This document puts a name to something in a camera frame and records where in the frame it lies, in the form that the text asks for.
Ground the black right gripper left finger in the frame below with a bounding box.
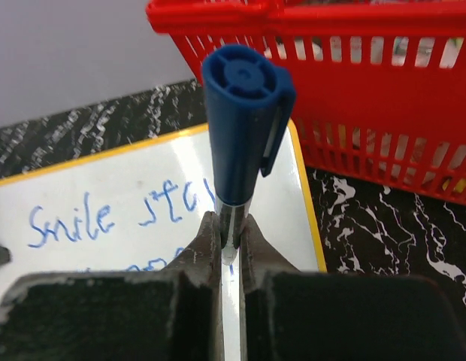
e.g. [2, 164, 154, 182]
[0, 211, 222, 360]

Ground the red plastic shopping basket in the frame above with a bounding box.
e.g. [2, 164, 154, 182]
[146, 1, 466, 205]

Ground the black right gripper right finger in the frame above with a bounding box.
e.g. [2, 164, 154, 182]
[240, 217, 466, 360]

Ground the yellow framed whiteboard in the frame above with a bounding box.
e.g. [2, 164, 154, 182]
[0, 123, 325, 360]

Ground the white blue whiteboard marker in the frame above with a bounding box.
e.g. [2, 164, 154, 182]
[201, 44, 296, 265]

